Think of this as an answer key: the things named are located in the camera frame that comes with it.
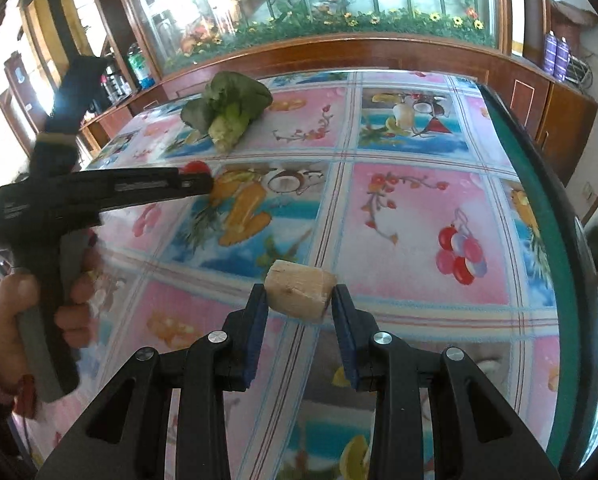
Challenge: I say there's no large beige food block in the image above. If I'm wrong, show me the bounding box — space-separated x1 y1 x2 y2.
264 260 339 324

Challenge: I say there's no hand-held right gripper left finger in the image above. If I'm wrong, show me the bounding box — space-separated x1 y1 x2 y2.
34 282 270 480

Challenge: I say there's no red tomato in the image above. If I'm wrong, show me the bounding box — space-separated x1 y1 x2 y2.
180 159 215 186

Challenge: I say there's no group of dark bottles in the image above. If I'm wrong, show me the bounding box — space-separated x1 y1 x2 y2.
99 62 132 103

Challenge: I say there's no glass fish tank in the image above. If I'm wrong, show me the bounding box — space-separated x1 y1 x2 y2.
114 0 510 73

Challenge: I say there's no wire rack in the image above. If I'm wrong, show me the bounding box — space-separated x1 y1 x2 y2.
566 55 594 92

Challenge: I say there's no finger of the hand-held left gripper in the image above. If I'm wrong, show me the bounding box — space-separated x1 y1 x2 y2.
96 166 215 211

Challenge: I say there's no green bok choy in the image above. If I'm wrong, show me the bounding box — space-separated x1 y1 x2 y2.
180 71 273 153

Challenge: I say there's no printed tablecloth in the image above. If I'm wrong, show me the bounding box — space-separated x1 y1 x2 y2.
9 70 580 480

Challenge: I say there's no green plastic bottle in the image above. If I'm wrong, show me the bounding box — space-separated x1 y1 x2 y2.
128 45 154 92

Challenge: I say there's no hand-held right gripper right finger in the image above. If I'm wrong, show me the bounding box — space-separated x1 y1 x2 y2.
330 284 562 480

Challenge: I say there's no person's left hand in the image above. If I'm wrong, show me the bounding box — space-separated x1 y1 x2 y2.
0 242 105 398

